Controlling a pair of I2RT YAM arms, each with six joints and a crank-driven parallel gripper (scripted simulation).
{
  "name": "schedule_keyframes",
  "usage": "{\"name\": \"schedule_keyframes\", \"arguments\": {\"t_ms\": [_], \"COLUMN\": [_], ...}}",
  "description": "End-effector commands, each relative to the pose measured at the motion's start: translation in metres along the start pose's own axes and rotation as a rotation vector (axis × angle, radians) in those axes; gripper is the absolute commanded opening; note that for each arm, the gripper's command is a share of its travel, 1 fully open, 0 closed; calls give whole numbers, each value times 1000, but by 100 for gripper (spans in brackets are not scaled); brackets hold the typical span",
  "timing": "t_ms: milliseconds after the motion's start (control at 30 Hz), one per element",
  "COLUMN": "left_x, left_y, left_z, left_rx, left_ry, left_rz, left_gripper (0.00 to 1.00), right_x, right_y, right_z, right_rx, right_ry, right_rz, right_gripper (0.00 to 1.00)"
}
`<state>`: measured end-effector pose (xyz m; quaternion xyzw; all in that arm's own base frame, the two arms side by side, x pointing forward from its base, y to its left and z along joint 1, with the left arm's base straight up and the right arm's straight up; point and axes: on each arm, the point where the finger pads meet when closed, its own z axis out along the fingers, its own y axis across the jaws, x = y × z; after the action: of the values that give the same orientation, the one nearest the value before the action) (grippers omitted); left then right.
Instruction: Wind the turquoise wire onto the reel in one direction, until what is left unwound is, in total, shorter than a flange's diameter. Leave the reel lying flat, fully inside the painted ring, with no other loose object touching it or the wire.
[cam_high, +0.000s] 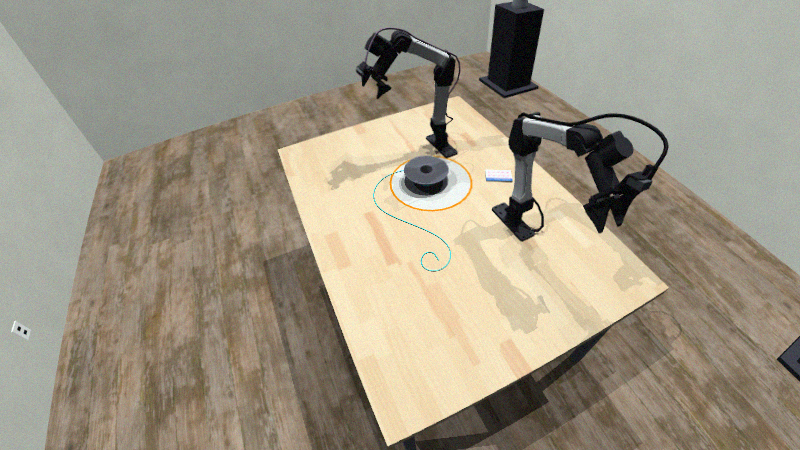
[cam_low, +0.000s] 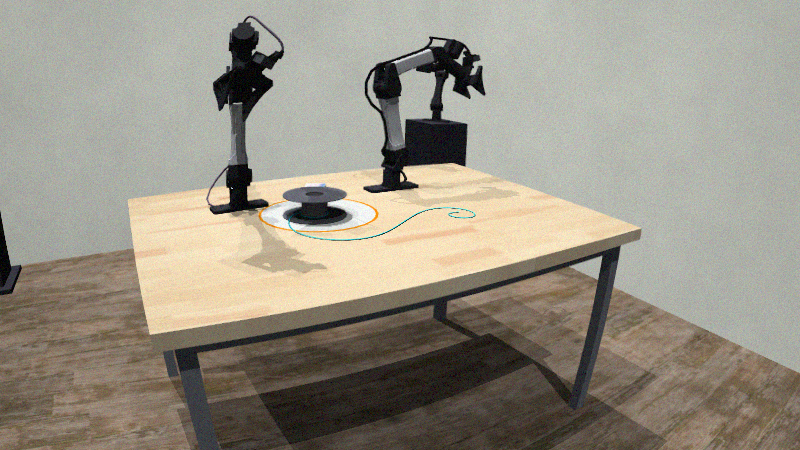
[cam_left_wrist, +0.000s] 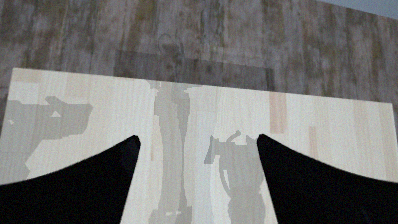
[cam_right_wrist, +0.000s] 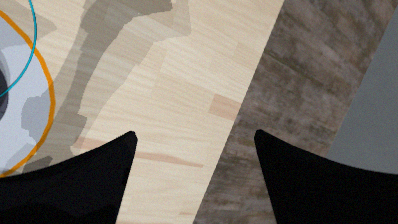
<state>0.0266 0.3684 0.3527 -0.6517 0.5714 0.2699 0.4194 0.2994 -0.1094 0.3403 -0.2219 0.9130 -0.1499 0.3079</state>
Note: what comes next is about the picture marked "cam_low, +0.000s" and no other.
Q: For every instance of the white flat disc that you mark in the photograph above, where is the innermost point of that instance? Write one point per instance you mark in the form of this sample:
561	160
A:
357	214

